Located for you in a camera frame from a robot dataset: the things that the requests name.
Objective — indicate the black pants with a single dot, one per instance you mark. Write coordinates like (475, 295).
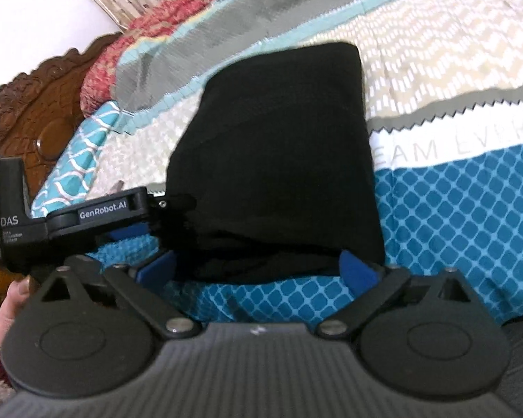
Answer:
(274, 177)

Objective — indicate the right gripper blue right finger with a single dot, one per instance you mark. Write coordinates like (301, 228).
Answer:
(357, 275)

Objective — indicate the carved wooden headboard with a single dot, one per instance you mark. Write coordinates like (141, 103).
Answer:
(41, 110)

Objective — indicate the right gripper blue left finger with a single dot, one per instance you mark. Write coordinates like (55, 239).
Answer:
(156, 271)

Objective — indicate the red floral blanket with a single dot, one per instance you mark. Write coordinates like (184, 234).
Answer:
(163, 20)

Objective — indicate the teal white patterned pillow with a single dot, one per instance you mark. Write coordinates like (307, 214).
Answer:
(70, 180)

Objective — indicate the person's left hand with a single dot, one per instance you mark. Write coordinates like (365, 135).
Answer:
(17, 296)

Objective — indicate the patterned bedsheet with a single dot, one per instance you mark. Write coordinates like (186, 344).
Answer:
(443, 86)

